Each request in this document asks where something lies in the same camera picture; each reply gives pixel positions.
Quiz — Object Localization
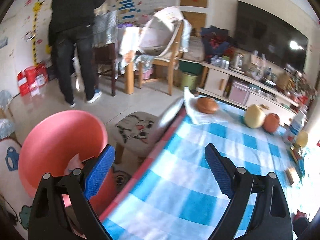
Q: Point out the pink plastic trash bucket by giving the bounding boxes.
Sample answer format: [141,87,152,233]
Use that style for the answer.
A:
[18,109,118,217]

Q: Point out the cat print stool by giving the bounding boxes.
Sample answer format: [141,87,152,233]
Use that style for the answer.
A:
[110,112,163,164]

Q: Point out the blue white checkered tablecloth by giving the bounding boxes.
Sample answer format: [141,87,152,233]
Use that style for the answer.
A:
[102,103,319,239]

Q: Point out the small yellow pear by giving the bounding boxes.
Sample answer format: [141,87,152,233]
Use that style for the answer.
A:
[244,105,266,129]

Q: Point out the brown round bread bun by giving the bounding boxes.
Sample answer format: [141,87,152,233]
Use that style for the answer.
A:
[196,97,219,114]

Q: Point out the red orange apple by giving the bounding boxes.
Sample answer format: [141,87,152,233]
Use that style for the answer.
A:
[263,113,280,133]

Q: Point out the cream tv cabinet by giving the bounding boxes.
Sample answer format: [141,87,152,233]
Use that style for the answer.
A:
[196,62,298,126]

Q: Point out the white yogurt drink bottle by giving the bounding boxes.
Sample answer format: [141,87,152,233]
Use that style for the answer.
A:
[283,106,308,144]

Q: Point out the green waste bin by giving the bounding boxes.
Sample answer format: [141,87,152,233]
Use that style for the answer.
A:
[181,72,198,91]

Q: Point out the red gift boxes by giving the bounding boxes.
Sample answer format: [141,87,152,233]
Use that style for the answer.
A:
[17,63,48,97]

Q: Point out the dark wooden chair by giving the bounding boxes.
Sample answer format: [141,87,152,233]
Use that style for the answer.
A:
[92,11,121,97]

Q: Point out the wooden chair with cushion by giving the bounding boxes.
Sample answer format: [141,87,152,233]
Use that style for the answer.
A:
[118,6,191,95]

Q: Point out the black television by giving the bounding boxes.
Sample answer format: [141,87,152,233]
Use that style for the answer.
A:
[234,1,308,72]

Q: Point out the person in black clothes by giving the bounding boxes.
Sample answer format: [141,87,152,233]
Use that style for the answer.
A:
[51,0,105,108]

